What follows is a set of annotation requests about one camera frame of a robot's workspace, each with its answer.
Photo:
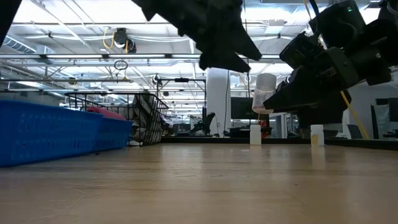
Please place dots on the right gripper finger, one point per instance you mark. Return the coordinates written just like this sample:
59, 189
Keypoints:
320, 119
304, 96

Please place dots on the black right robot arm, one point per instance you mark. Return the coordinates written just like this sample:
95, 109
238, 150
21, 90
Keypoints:
379, 46

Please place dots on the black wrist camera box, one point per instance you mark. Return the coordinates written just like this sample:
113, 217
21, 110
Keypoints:
339, 23

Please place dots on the black computer monitor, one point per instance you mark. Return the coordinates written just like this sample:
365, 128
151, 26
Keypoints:
242, 109

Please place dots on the black office chair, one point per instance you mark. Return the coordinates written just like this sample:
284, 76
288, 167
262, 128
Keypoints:
205, 124

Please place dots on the white plastic pill bottle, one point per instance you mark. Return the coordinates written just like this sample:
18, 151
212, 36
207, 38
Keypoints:
317, 133
255, 135
264, 87

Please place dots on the white building column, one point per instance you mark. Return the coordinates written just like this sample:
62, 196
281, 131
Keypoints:
218, 102

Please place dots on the pink bandage roll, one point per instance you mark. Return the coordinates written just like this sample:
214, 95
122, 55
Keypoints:
105, 112

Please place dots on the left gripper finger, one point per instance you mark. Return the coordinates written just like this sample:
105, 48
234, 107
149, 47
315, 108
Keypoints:
224, 62
245, 46

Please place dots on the blue plastic basket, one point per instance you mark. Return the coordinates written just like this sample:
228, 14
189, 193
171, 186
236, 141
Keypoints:
115, 133
46, 133

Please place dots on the grey patterned cloth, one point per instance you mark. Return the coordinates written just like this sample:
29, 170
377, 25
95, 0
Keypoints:
141, 105

